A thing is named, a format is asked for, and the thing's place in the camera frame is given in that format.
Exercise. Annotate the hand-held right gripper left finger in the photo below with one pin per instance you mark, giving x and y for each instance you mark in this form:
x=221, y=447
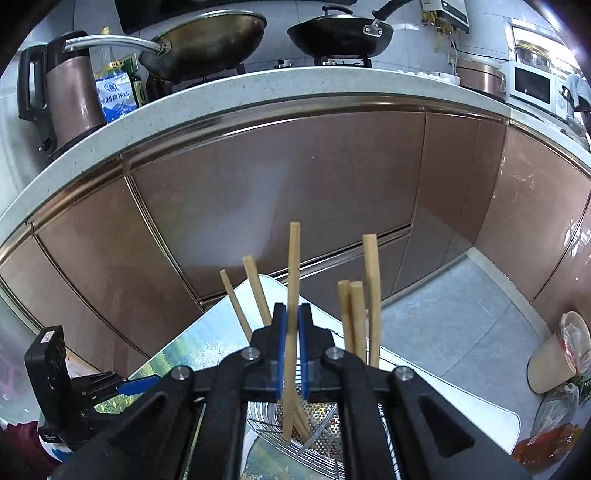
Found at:
x=279, y=350

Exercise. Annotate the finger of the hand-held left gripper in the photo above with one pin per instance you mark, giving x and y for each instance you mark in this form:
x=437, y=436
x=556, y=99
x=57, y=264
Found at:
x=138, y=385

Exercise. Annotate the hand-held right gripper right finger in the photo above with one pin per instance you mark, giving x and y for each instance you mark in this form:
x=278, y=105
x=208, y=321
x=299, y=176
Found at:
x=304, y=350

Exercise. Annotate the wooden chopstick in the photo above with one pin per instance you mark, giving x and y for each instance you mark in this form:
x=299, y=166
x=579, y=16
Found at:
x=371, y=277
x=358, y=318
x=345, y=314
x=233, y=300
x=256, y=286
x=294, y=258

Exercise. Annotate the person's left forearm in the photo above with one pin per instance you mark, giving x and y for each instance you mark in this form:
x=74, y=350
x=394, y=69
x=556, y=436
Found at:
x=23, y=452

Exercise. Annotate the white table with landscape print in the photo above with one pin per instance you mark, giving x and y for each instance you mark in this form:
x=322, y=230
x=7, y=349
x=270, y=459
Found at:
x=207, y=332

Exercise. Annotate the copper base cabinets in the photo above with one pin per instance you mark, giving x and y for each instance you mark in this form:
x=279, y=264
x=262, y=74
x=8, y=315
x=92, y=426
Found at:
x=277, y=184

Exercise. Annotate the beige trash bin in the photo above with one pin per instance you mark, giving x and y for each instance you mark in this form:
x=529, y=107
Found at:
x=549, y=364

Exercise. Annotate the clear plastic bag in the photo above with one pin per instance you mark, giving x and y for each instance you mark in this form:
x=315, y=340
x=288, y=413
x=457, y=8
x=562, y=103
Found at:
x=556, y=406

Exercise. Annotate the large cooking oil bottle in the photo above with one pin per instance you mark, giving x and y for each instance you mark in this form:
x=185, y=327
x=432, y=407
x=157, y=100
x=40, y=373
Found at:
x=549, y=445

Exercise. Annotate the white speckled countertop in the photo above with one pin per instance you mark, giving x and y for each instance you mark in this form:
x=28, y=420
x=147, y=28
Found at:
x=231, y=87

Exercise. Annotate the blue and white salt bag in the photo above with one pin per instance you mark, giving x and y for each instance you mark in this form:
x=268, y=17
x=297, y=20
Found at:
x=115, y=97

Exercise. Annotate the dark sauce bottle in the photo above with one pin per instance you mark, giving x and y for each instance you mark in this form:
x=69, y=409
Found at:
x=159, y=87

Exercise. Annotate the black gas stove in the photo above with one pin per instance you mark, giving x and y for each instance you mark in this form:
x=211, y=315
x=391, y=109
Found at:
x=341, y=62

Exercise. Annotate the dark bottle with green label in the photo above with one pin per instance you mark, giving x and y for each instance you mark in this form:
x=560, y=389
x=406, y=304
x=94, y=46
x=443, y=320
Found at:
x=136, y=83

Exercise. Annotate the black frying pan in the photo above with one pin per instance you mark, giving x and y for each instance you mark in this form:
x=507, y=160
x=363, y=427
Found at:
x=341, y=39

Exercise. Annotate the clear oil bottle yellow cap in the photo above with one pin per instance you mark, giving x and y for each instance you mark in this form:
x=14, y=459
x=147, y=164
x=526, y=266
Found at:
x=111, y=64

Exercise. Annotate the copper rice cooker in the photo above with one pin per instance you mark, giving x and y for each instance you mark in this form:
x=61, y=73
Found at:
x=478, y=76

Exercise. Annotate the black pan lid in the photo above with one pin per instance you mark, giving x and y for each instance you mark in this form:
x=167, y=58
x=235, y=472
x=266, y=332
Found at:
x=337, y=17

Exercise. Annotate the white microwave oven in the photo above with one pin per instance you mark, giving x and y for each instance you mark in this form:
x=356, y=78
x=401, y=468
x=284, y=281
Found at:
x=531, y=87

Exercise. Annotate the black range hood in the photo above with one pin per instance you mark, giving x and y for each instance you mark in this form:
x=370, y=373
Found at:
x=138, y=14

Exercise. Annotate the white water heater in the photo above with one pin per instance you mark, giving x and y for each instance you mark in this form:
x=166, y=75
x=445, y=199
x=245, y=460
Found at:
x=450, y=16

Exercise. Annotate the stainless steel pot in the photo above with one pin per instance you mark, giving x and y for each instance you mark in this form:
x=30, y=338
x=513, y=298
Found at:
x=533, y=53

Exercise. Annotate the light blue towel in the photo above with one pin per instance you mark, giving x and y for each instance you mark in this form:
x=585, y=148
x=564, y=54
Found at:
x=577, y=90

